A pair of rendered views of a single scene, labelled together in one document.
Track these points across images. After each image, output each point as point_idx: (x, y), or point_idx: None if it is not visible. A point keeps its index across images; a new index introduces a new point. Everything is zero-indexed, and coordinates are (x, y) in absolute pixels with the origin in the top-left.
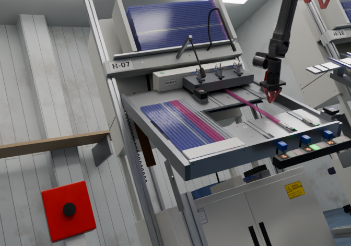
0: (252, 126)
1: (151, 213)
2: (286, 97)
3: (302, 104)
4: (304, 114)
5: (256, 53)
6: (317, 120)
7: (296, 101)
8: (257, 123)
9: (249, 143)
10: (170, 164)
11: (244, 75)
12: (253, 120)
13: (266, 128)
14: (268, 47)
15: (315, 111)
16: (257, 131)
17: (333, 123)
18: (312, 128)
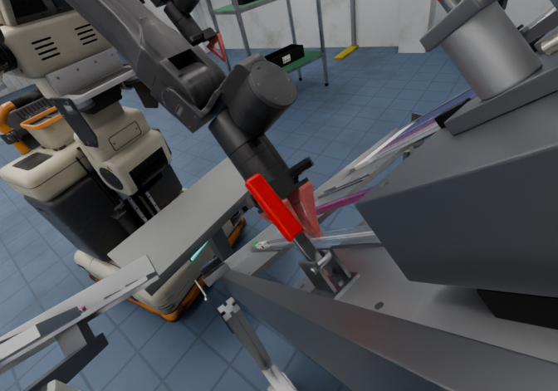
0: (354, 182)
1: None
2: (258, 278)
3: (238, 276)
4: (256, 262)
5: (258, 55)
6: (246, 263)
7: (241, 281)
8: (346, 190)
9: (352, 174)
10: (411, 119)
11: (421, 148)
12: (354, 187)
13: (332, 196)
14: (219, 67)
15: (232, 271)
16: (344, 185)
17: (232, 255)
18: (269, 226)
